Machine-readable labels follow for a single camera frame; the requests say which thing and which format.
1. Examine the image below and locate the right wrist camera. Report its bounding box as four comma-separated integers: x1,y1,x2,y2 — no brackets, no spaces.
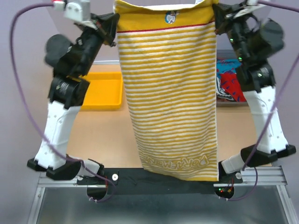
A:
234,0,264,18

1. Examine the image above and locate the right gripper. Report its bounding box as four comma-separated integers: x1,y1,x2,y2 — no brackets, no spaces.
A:
216,0,257,63

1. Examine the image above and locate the grey plastic bin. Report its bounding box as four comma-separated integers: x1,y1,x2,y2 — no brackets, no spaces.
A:
216,49,249,107

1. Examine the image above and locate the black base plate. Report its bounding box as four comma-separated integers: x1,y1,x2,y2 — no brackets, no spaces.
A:
77,167,243,195

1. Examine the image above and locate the black white striped towel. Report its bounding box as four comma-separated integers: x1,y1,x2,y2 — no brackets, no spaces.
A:
216,77,235,102

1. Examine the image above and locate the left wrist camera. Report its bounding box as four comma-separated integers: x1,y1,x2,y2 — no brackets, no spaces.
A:
51,0,91,23

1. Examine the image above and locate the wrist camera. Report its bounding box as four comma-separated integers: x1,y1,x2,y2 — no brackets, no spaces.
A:
234,0,264,18
51,0,91,23

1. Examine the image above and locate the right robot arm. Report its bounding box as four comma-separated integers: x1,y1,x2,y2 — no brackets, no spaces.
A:
213,0,296,182

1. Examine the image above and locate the red blue patterned towel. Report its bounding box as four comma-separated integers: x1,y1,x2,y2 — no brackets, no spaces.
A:
220,71,246,102

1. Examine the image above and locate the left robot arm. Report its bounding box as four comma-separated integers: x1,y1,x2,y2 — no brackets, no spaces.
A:
27,13,120,184

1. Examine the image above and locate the yellow striped towel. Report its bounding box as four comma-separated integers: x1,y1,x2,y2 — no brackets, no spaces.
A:
114,0,219,182

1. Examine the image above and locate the turquoise red patterned towel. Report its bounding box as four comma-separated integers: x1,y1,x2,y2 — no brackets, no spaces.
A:
216,59,241,78

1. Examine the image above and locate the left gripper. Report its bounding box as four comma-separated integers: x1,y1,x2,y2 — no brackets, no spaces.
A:
79,11,121,74

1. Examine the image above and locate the aluminium frame rail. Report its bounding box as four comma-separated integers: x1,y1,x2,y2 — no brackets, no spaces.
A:
37,166,287,188

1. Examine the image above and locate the yellow plastic tray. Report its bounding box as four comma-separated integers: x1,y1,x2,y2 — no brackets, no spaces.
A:
81,71,123,111

